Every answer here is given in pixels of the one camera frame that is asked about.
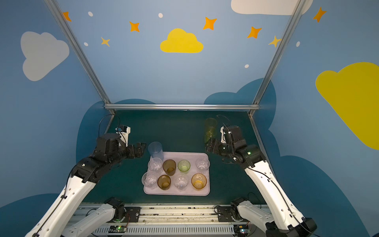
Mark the tall green yellow glass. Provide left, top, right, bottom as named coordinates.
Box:
left=204, top=118, right=217, bottom=143

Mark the clear smooth glass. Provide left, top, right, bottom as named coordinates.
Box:
left=195, top=158, right=210, bottom=172

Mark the frosted blue tall cup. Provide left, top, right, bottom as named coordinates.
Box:
left=148, top=142, right=164, bottom=161

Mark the clear faceted glass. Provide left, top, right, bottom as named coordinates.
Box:
left=141, top=171, right=158, bottom=189
left=148, top=158, right=163, bottom=174
left=174, top=174, right=189, bottom=191

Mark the yellow amber smooth glass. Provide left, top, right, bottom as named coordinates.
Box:
left=191, top=173, right=207, bottom=190

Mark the pale green small glass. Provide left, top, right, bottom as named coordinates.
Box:
left=178, top=160, right=191, bottom=173

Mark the lilac plastic tray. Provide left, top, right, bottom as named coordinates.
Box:
left=144, top=152, right=210, bottom=196

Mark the dark amber dimpled glass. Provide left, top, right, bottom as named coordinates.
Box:
left=157, top=175, right=171, bottom=191
left=162, top=159, right=177, bottom=176

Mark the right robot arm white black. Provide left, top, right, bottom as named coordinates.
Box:
left=205, top=126, right=317, bottom=237

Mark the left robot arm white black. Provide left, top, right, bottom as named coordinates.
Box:
left=27, top=132, right=147, bottom=237

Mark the left green circuit board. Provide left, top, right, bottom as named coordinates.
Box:
left=108, top=225, right=127, bottom=234

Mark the green circuit board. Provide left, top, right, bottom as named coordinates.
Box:
left=233, top=225, right=251, bottom=237
left=108, top=225, right=127, bottom=234

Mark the right green circuit board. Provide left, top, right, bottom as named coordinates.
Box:
left=233, top=225, right=251, bottom=237

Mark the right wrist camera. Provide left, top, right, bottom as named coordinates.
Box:
left=220, top=125, right=230, bottom=143

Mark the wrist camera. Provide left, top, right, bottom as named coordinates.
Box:
left=116, top=125, right=131, bottom=147
left=220, top=125, right=230, bottom=143

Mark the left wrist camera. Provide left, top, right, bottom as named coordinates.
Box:
left=116, top=125, right=131, bottom=147

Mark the aluminium frame horizontal bar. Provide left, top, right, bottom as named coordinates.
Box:
left=104, top=104, right=260, bottom=111

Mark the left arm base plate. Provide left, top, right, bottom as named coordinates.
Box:
left=113, top=206, right=141, bottom=223

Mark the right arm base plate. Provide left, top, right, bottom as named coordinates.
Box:
left=214, top=205, right=235, bottom=222

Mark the aluminium rail front base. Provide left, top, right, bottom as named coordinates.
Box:
left=93, top=205, right=252, bottom=235

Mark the aluminium frame right post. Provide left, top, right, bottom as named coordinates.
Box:
left=248, top=0, right=308, bottom=119

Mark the aluminium frame post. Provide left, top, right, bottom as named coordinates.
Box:
left=44, top=0, right=111, bottom=105
left=248, top=0, right=308, bottom=119

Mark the aluminium frame left post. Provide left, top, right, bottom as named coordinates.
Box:
left=44, top=0, right=111, bottom=105

